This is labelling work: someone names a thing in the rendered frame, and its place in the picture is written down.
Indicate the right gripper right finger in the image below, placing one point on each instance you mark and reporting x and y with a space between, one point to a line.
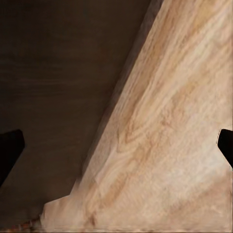
225 144

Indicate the cabinet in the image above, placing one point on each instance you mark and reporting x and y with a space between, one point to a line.
60 61

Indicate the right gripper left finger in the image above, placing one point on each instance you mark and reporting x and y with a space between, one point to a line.
11 146

